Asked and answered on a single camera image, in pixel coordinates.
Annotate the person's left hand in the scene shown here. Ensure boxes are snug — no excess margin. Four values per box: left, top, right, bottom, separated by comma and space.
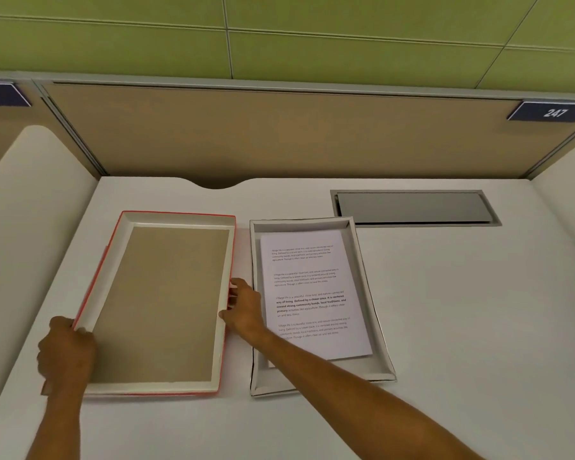
37, 316, 97, 396

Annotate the person's right hand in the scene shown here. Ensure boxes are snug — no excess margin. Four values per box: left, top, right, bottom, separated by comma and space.
219, 278, 269, 339

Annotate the red-edged cardboard tray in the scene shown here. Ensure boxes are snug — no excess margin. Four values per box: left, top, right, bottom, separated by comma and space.
41, 211, 240, 398

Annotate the person's left forearm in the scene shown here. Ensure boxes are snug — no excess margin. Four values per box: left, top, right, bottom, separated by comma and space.
25, 390, 89, 460

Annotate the person's right forearm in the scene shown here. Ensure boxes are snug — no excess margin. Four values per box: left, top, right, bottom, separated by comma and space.
253, 326, 490, 460

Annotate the printed white paper sheet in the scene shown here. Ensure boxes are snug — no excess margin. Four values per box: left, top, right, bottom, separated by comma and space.
260, 229, 374, 362

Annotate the white curved desk divider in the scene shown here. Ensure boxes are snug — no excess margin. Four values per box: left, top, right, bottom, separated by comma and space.
0, 125, 99, 427
527, 138, 575, 264

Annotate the white cardboard tray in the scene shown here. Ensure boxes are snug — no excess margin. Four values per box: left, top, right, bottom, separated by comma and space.
249, 216, 397, 398

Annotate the wide beige partition panel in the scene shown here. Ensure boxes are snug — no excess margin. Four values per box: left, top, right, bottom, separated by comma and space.
31, 79, 575, 181

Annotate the narrow beige partition panel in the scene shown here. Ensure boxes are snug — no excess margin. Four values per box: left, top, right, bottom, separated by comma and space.
0, 79, 99, 178

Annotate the navy numbered desk sign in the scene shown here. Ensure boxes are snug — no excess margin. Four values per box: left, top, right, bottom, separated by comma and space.
506, 101, 575, 122

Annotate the grey desk cable hatch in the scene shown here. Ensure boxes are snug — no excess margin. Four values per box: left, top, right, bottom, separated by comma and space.
330, 189, 501, 228

